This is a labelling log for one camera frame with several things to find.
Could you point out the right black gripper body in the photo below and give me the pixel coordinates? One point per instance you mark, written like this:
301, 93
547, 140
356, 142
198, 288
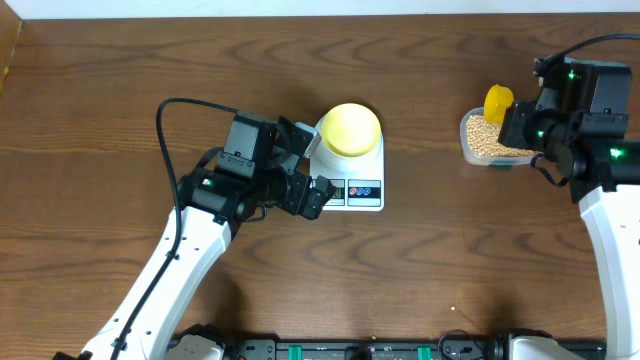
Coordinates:
528, 129

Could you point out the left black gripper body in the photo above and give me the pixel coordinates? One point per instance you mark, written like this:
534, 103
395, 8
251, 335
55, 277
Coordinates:
284, 191

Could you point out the yellow measuring scoop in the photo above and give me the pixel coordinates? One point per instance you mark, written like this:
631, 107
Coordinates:
497, 101

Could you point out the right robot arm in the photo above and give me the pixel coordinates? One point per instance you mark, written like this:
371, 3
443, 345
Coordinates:
579, 121

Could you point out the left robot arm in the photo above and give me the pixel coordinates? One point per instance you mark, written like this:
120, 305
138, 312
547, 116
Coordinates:
255, 170

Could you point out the white digital kitchen scale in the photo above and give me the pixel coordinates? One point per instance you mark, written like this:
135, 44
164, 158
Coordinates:
359, 181

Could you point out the yellow bowl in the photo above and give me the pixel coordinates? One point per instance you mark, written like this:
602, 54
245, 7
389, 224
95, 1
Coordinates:
350, 130

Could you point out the pile of soybeans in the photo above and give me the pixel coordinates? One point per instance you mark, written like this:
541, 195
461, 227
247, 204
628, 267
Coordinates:
483, 139

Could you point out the clear plastic container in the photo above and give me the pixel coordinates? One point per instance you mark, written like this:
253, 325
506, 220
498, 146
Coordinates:
475, 159

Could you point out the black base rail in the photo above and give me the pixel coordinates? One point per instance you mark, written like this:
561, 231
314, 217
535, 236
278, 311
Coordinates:
268, 349

